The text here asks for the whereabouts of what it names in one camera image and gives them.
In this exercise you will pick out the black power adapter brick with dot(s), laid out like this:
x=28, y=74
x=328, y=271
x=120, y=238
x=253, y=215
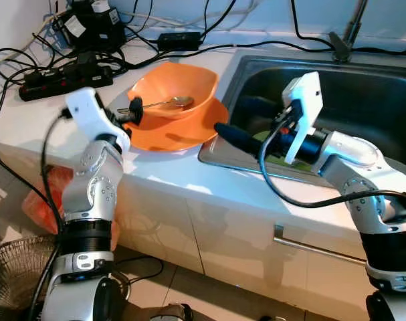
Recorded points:
x=179, y=41

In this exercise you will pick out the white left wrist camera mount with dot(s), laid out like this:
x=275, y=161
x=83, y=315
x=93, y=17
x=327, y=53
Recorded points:
x=89, y=110

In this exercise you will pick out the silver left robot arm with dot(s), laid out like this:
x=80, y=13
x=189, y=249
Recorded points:
x=95, y=180

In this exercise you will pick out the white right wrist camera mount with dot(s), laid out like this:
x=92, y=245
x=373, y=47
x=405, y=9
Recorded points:
x=304, y=107

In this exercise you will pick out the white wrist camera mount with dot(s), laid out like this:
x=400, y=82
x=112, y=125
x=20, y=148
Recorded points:
x=304, y=107
x=89, y=110

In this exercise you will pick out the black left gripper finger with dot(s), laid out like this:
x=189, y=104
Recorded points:
x=136, y=103
x=134, y=118

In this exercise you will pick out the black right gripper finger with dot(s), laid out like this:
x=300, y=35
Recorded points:
x=237, y=139
x=258, y=109

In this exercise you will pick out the grey left robot foot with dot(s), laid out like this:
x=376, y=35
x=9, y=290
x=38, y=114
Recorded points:
x=170, y=313

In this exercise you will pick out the grey right robot foot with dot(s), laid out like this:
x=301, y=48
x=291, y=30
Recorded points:
x=271, y=318

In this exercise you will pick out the orange plastic bag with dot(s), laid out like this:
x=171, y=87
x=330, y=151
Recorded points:
x=39, y=200

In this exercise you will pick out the orange plastic bowl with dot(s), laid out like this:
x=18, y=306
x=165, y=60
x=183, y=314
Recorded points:
x=182, y=80

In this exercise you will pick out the white kitchen cabinet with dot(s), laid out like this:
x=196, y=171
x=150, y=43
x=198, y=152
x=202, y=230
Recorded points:
x=223, y=234

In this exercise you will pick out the metal sink faucet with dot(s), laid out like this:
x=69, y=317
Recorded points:
x=341, y=45

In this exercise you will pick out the stainless steel sink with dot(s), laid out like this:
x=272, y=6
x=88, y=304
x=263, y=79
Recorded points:
x=363, y=100

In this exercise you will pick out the grey robot foot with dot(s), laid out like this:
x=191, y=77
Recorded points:
x=170, y=313
x=271, y=318

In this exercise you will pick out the green sink item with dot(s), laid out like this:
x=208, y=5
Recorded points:
x=261, y=136

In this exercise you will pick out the black plug adapter stack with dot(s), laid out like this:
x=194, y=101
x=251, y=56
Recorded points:
x=95, y=30

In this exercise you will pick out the black power strip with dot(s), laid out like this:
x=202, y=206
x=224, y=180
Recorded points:
x=62, y=81

